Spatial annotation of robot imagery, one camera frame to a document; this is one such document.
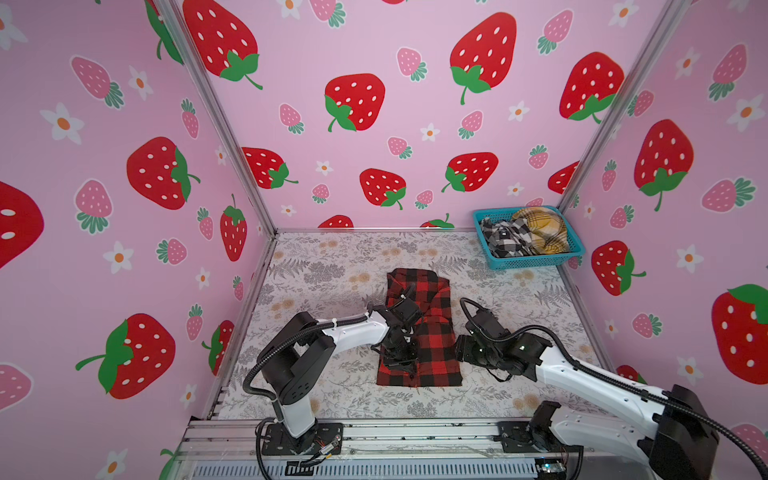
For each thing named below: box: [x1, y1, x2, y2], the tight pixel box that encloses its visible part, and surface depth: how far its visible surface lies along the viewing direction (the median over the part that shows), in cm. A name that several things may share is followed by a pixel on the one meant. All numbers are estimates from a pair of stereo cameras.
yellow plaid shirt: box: [512, 207, 570, 254], surface depth 110 cm
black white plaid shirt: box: [480, 217, 535, 258], surface depth 109 cm
